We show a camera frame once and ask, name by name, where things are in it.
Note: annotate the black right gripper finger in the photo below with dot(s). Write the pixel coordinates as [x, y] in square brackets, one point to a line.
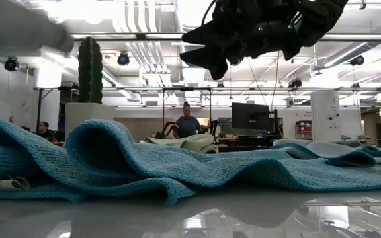
[213, 33]
[210, 59]

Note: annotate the teal blue microfiber towel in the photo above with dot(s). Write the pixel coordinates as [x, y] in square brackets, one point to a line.
[144, 165]

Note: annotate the light blue microfiber towel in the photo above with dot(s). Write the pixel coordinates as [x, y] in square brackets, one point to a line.
[326, 150]

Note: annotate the black background robot arm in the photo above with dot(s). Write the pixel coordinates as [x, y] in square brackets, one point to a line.
[213, 127]
[165, 129]

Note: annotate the pale green microfiber towel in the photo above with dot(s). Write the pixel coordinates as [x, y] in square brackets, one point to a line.
[194, 143]

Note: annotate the person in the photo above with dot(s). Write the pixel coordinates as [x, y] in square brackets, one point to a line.
[45, 130]
[187, 124]

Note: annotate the black monitor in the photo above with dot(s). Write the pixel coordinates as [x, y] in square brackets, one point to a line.
[251, 116]

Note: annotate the white kiosk column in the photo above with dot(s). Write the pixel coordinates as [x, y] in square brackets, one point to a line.
[326, 115]

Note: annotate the red storage shelf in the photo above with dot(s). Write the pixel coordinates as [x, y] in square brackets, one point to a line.
[304, 129]

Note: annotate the green cactus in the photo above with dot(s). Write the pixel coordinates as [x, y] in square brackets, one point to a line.
[90, 69]

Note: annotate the white hexagonal plant pot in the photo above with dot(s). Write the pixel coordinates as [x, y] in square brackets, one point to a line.
[89, 117]

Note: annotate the black ceiling camera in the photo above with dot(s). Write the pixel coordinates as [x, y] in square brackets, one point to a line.
[11, 64]
[357, 60]
[123, 59]

